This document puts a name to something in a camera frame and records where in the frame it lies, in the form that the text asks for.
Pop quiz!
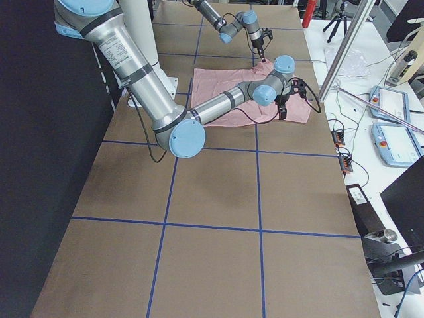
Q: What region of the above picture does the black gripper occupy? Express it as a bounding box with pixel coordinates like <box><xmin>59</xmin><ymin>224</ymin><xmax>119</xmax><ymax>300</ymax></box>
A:
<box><xmin>274</xmin><ymin>78</ymin><xmax>307</xmax><ymax>120</ymax></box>
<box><xmin>250</xmin><ymin>28</ymin><xmax>273</xmax><ymax>62</ymax></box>

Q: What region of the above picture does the pink Snoopy t-shirt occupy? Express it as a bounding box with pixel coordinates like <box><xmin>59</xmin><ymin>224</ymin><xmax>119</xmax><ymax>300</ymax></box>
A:
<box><xmin>192</xmin><ymin>60</ymin><xmax>312</xmax><ymax>128</ymax></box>

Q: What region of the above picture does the silver UR robot arm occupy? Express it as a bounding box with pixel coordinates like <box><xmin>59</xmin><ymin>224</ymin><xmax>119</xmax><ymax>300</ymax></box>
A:
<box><xmin>188</xmin><ymin>0</ymin><xmax>273</xmax><ymax>62</ymax></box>
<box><xmin>54</xmin><ymin>1</ymin><xmax>295</xmax><ymax>158</ymax></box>

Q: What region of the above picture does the upper orange black USB hub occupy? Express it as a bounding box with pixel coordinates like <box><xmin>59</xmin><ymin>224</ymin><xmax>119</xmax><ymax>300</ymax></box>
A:
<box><xmin>331</xmin><ymin>131</ymin><xmax>345</xmax><ymax>148</ymax></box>

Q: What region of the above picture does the orange black usb hub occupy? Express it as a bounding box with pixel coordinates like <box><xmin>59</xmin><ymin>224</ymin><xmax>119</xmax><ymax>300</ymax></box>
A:
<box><xmin>338</xmin><ymin>153</ymin><xmax>353</xmax><ymax>175</ymax></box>
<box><xmin>331</xmin><ymin>131</ymin><xmax>345</xmax><ymax>148</ymax></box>

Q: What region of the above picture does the red fire extinguisher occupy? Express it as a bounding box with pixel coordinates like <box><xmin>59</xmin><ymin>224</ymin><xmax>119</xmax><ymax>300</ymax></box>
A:
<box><xmin>302</xmin><ymin>0</ymin><xmax>317</xmax><ymax>28</ymax></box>

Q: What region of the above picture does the lower orange black USB hub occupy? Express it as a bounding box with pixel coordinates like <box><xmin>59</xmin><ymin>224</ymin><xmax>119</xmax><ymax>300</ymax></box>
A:
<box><xmin>338</xmin><ymin>153</ymin><xmax>353</xmax><ymax>175</ymax></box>

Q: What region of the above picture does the clear plastic bag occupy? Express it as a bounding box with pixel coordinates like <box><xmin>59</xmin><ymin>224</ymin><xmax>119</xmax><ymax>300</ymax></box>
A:
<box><xmin>324</xmin><ymin>47</ymin><xmax>370</xmax><ymax>77</ymax></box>

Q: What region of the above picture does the upper blue teach pendant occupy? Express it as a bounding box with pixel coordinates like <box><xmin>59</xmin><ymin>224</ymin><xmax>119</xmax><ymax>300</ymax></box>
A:
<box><xmin>369</xmin><ymin>86</ymin><xmax>410</xmax><ymax>123</ymax></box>

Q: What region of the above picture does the blue teach pendant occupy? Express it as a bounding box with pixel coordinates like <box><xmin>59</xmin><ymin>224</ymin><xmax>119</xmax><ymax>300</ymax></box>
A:
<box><xmin>371</xmin><ymin>123</ymin><xmax>423</xmax><ymax>168</ymax></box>
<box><xmin>369</xmin><ymin>86</ymin><xmax>410</xmax><ymax>123</ymax></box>

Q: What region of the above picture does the lower blue teach pendant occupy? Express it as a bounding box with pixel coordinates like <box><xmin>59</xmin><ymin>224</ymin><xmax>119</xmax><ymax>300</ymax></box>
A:
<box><xmin>371</xmin><ymin>123</ymin><xmax>423</xmax><ymax>168</ymax></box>

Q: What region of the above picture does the black box with label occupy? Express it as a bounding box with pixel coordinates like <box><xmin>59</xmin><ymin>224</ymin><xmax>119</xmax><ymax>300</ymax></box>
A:
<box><xmin>346</xmin><ymin>184</ymin><xmax>385</xmax><ymax>237</ymax></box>

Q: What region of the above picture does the black monitor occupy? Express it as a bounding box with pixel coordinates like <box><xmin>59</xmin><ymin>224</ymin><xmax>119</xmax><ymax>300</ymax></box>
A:
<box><xmin>380</xmin><ymin>158</ymin><xmax>424</xmax><ymax>252</ymax></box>

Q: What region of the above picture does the black desk clamp stand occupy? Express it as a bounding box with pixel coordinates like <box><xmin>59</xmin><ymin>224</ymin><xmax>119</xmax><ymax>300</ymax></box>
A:
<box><xmin>361</xmin><ymin>229</ymin><xmax>423</xmax><ymax>295</ymax></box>

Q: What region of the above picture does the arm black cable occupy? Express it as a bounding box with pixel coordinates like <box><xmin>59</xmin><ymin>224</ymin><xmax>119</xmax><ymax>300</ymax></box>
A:
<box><xmin>124</xmin><ymin>78</ymin><xmax>322</xmax><ymax>163</ymax></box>
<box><xmin>221</xmin><ymin>12</ymin><xmax>259</xmax><ymax>57</ymax></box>

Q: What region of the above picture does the black camera tripod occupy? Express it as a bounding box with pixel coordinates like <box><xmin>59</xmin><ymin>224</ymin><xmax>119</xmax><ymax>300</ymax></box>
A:
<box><xmin>323</xmin><ymin>0</ymin><xmax>348</xmax><ymax>43</ymax></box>

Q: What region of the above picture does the aluminium frame post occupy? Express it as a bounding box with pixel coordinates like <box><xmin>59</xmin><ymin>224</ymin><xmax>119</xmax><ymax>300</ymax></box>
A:
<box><xmin>319</xmin><ymin>0</ymin><xmax>375</xmax><ymax>102</ymax></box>

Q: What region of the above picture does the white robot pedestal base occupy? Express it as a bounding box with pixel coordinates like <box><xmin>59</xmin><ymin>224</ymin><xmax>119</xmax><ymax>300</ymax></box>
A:
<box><xmin>119</xmin><ymin>0</ymin><xmax>178</xmax><ymax>99</ymax></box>

